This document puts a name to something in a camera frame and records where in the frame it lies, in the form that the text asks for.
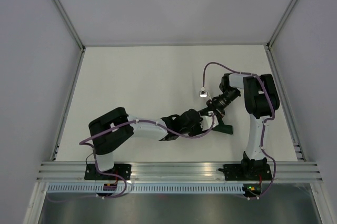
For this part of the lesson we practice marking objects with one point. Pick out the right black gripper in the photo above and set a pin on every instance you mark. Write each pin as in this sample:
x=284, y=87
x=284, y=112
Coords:
x=213, y=107

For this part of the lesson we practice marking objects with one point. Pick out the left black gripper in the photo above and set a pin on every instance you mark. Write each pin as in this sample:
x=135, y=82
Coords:
x=199, y=129

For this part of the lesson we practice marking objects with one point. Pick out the dark green cloth napkin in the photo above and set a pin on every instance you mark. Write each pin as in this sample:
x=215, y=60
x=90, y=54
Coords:
x=220, y=126

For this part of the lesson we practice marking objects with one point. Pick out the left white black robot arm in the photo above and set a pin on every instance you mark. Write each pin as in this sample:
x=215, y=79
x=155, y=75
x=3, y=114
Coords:
x=114, y=128

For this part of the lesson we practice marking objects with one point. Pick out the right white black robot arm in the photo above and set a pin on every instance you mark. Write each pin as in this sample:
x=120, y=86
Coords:
x=261, y=101

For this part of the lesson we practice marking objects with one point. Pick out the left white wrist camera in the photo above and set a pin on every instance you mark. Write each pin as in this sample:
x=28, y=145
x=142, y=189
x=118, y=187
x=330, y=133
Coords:
x=209, y=121

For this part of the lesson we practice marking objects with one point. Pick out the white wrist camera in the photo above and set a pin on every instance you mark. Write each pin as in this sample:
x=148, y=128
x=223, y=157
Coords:
x=204, y=93
x=209, y=121

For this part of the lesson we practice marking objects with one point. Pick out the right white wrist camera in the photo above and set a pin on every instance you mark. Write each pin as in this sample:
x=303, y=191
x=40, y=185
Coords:
x=204, y=93

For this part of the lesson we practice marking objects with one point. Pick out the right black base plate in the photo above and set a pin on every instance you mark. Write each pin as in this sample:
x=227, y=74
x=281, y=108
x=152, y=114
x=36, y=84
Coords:
x=236, y=172

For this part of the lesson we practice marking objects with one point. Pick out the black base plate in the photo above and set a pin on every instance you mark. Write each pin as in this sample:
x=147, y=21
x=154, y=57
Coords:
x=236, y=172
x=108, y=172

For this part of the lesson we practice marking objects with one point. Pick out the white slotted cable duct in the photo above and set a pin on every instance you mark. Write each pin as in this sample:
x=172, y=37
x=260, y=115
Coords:
x=147, y=188

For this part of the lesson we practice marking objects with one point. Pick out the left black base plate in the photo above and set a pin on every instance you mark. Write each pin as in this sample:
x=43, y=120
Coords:
x=108, y=172

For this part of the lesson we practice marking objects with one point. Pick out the aluminium mounting rail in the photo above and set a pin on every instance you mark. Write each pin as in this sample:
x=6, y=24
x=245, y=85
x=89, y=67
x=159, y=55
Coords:
x=282, y=172

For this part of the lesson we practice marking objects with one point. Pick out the right aluminium frame post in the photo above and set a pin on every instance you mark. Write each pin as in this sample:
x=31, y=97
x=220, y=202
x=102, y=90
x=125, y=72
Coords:
x=284, y=18

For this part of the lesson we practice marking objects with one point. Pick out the aluminium frame post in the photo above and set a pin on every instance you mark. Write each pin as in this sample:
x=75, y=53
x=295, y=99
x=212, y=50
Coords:
x=284, y=18
x=66, y=19

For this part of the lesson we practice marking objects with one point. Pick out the left aluminium frame post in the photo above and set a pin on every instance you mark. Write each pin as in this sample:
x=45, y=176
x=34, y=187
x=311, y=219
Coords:
x=66, y=19

